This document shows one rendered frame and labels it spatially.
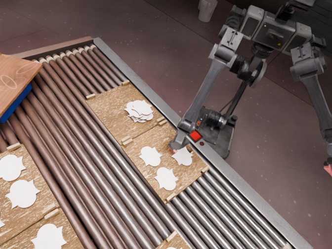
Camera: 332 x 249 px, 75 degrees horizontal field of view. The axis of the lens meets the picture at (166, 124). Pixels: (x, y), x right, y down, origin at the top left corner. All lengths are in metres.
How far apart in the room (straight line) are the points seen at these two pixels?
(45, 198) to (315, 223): 2.51
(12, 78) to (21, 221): 0.80
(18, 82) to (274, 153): 2.67
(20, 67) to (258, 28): 1.46
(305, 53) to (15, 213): 1.43
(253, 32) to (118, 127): 1.02
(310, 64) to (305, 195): 2.04
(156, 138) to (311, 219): 2.01
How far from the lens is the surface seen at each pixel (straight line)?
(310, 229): 2.80
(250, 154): 2.79
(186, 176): 1.25
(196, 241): 1.19
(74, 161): 1.27
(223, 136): 2.43
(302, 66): 1.11
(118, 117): 1.40
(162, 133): 1.36
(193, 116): 1.06
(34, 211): 1.20
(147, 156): 1.25
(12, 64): 1.66
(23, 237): 1.18
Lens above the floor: 2.04
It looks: 51 degrees down
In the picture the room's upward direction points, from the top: 18 degrees clockwise
